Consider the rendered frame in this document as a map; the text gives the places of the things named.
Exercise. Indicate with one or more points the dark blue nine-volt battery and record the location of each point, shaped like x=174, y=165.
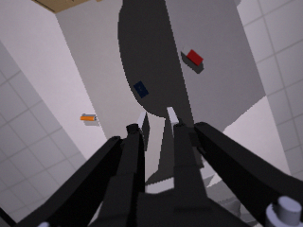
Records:
x=140, y=88

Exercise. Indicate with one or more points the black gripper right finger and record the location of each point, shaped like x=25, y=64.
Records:
x=273, y=198

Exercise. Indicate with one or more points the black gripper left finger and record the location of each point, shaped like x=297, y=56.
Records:
x=78, y=199

